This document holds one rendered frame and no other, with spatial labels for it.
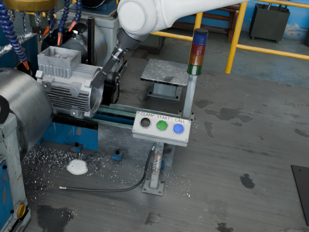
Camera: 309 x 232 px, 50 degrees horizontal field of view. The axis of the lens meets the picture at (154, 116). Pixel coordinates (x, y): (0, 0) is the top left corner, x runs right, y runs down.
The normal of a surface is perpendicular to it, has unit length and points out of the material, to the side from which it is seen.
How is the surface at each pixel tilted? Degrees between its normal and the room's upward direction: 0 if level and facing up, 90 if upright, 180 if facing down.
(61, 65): 90
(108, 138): 90
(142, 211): 0
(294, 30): 90
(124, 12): 92
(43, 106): 69
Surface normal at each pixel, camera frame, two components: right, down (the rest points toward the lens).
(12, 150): 0.98, 0.17
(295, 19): -0.18, 0.50
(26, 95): 0.75, -0.50
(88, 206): 0.11, -0.85
